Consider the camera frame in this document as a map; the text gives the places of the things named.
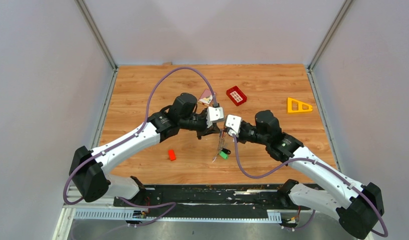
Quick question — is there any green tag key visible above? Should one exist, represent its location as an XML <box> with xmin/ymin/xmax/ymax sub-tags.
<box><xmin>219</xmin><ymin>151</ymin><xmax>229</xmax><ymax>160</ymax></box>

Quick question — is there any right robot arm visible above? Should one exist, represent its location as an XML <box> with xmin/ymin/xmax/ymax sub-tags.
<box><xmin>224</xmin><ymin>110</ymin><xmax>389</xmax><ymax>240</ymax></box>

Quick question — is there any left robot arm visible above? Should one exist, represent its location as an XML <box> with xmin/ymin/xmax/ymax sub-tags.
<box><xmin>69</xmin><ymin>92</ymin><xmax>225</xmax><ymax>207</ymax></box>

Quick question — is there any playing card box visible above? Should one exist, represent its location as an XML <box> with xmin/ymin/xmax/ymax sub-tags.
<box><xmin>198</xmin><ymin>89</ymin><xmax>215</xmax><ymax>107</ymax></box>

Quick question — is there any red rectangular block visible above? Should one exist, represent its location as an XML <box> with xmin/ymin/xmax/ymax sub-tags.
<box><xmin>168</xmin><ymin>149</ymin><xmax>177</xmax><ymax>161</ymax></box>

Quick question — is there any red window brick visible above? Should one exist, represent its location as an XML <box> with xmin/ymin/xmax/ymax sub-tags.
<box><xmin>226</xmin><ymin>85</ymin><xmax>248</xmax><ymax>107</ymax></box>

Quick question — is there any yellow triangular brick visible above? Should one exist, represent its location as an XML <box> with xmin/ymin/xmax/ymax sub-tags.
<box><xmin>286</xmin><ymin>97</ymin><xmax>313</xmax><ymax>114</ymax></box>

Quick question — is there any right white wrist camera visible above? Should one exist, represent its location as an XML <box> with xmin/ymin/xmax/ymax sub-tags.
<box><xmin>224</xmin><ymin>114</ymin><xmax>242</xmax><ymax>138</ymax></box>

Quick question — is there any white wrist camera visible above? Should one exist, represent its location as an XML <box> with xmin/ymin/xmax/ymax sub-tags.
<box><xmin>206</xmin><ymin>106</ymin><xmax>225</xmax><ymax>128</ymax></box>
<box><xmin>224</xmin><ymin>114</ymin><xmax>242</xmax><ymax>138</ymax></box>

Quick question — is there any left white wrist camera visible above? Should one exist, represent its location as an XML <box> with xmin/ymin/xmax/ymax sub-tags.
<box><xmin>206</xmin><ymin>106</ymin><xmax>225</xmax><ymax>128</ymax></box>

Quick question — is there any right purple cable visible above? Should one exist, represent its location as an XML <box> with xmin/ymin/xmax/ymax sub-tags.
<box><xmin>233</xmin><ymin>135</ymin><xmax>389</xmax><ymax>238</ymax></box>

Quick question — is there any white slotted cable duct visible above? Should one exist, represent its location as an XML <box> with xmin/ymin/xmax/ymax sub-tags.
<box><xmin>73</xmin><ymin>208</ymin><xmax>283</xmax><ymax>224</ymax></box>

